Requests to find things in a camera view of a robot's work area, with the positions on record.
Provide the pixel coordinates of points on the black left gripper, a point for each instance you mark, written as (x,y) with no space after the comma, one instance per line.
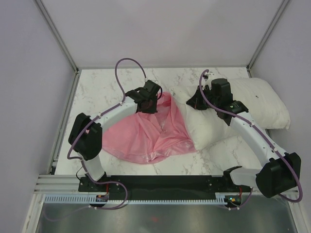
(153,110)

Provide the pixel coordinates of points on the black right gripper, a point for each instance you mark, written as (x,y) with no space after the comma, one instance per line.
(196,101)

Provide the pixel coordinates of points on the pink satin pillowcase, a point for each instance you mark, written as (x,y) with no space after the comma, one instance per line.
(149,138)

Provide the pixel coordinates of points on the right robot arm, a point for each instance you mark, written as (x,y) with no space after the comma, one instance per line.
(280,170)

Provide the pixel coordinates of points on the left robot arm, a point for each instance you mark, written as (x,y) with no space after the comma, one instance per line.
(86,136)

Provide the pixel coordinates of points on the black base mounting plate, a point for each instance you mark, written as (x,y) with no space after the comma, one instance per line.
(167,187)

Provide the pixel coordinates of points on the left aluminium frame post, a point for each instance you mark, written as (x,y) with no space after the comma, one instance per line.
(56,34)

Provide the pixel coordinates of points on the aluminium frame post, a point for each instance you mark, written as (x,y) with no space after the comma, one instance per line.
(272,25)
(56,34)

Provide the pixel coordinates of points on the right aluminium frame post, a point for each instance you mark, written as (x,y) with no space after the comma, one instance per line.
(272,25)

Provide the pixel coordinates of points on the aluminium front rail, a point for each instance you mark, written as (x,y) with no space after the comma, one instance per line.
(56,184)

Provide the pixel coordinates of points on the white slotted cable duct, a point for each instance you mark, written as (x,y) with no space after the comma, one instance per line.
(216,199)

